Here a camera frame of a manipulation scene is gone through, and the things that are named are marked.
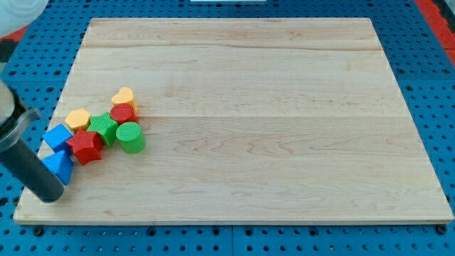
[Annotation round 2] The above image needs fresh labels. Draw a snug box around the red star block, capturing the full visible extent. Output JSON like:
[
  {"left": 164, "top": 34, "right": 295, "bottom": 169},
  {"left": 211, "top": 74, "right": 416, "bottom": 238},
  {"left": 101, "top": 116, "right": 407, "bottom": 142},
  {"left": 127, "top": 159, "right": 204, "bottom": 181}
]
[{"left": 65, "top": 130, "right": 104, "bottom": 166}]

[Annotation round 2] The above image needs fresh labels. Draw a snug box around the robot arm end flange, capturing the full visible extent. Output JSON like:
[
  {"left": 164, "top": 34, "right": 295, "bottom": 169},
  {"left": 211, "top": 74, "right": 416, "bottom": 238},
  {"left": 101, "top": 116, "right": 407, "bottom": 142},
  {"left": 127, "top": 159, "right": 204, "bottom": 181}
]
[{"left": 1, "top": 80, "right": 41, "bottom": 153}]

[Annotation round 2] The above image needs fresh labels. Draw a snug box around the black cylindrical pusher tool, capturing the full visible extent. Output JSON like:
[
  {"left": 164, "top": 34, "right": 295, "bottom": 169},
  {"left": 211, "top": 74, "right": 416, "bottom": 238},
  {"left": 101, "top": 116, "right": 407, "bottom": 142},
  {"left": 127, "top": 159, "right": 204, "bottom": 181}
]
[{"left": 1, "top": 139, "right": 64, "bottom": 203}]

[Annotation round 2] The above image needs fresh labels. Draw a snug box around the yellow hexagon block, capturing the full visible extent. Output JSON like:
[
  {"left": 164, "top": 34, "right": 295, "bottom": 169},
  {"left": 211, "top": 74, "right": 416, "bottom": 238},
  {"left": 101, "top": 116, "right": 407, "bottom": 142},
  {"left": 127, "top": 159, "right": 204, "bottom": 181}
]
[{"left": 65, "top": 109, "right": 91, "bottom": 133}]

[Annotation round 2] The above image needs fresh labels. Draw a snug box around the yellow heart block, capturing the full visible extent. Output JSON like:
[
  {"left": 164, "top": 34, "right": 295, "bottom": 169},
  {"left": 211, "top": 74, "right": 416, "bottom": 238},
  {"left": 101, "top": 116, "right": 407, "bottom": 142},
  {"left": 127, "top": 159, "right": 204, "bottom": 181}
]
[{"left": 111, "top": 87, "right": 138, "bottom": 112}]

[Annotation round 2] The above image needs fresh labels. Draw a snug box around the wooden board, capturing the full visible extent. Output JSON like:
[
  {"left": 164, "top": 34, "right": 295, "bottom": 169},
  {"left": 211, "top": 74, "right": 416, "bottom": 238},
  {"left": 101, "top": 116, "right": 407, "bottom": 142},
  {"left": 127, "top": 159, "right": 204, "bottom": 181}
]
[{"left": 14, "top": 18, "right": 454, "bottom": 225}]

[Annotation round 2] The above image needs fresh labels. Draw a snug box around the green cylinder block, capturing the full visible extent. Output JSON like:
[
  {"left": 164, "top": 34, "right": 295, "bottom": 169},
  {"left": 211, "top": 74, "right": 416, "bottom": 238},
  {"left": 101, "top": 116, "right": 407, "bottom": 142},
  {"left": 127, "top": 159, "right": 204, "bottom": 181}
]
[{"left": 116, "top": 122, "right": 146, "bottom": 154}]

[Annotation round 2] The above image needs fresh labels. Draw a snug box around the blue perforated base mat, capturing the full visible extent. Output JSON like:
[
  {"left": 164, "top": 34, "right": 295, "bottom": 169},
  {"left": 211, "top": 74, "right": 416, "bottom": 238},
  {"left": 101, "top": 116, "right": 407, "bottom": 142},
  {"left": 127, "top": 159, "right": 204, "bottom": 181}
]
[{"left": 1, "top": 0, "right": 454, "bottom": 255}]

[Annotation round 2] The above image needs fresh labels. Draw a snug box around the blue cube block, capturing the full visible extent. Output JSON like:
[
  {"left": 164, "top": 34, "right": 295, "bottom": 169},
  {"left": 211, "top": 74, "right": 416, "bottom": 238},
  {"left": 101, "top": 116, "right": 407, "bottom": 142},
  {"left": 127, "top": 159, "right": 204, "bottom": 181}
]
[{"left": 43, "top": 124, "right": 73, "bottom": 156}]

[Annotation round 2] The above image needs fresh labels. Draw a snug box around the blue triangle block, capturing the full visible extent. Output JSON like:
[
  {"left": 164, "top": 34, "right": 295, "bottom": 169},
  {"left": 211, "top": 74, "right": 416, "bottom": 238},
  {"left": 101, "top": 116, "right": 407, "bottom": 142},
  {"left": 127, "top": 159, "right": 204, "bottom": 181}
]
[{"left": 41, "top": 151, "right": 74, "bottom": 186}]

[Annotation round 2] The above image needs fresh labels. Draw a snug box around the red cylinder block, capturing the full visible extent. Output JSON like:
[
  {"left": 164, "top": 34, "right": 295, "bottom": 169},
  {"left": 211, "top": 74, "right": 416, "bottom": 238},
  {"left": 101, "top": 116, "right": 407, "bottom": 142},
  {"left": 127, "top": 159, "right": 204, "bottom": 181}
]
[{"left": 109, "top": 103, "right": 138, "bottom": 125}]

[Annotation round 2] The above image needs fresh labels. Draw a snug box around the green star block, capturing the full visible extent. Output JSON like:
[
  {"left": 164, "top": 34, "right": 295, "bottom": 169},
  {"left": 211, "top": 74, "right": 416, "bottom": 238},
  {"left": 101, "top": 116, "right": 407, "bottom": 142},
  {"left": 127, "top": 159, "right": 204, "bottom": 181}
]
[{"left": 87, "top": 112, "right": 119, "bottom": 147}]

